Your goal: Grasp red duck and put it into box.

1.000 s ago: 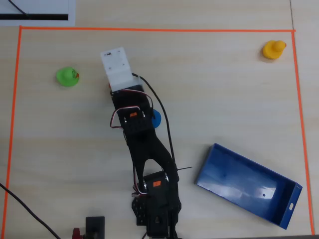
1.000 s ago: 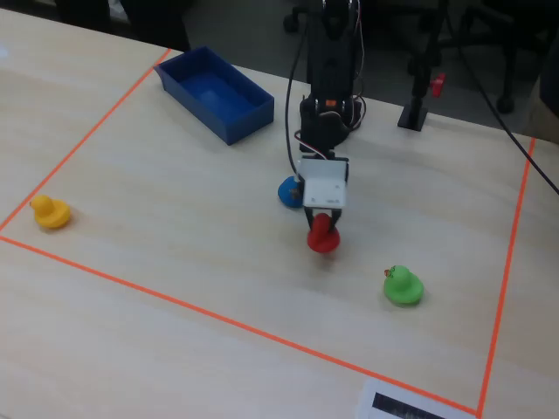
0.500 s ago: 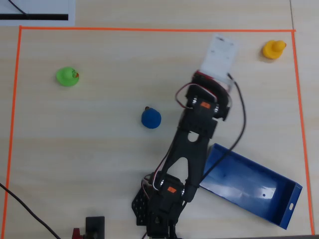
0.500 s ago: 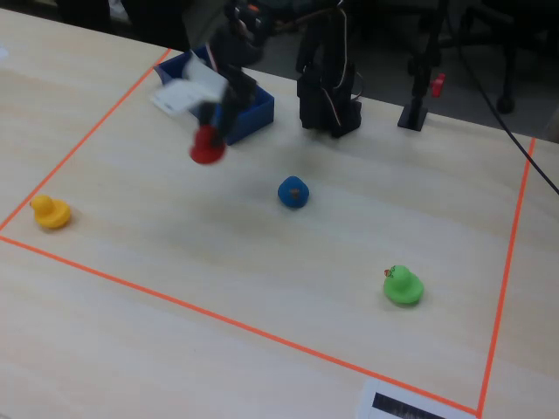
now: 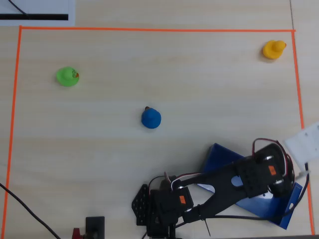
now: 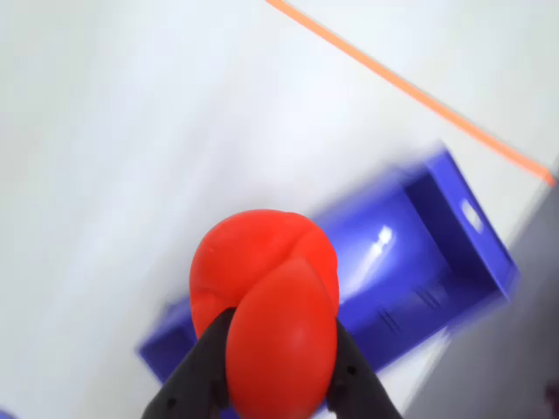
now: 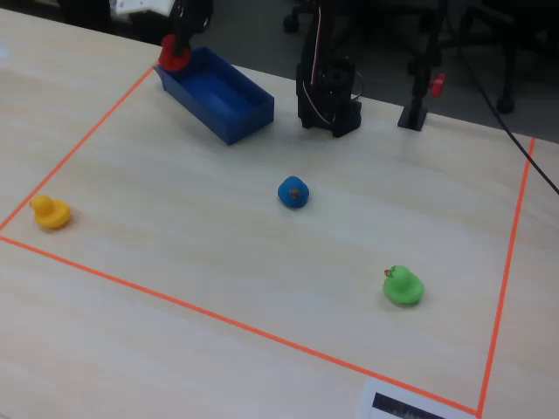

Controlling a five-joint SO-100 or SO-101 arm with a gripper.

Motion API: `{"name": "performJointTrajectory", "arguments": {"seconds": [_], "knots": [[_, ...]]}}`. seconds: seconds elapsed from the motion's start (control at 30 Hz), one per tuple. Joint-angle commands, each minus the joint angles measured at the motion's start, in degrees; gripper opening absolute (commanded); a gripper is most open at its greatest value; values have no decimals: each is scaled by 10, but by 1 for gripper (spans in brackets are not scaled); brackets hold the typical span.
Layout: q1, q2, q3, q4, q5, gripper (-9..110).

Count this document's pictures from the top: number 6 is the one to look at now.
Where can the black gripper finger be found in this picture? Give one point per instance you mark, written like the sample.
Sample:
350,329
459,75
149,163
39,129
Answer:
354,384
192,375

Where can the blue plastic box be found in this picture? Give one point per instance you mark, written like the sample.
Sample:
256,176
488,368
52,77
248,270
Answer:
415,270

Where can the orange tape line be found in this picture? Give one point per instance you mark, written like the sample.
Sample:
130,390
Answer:
415,91

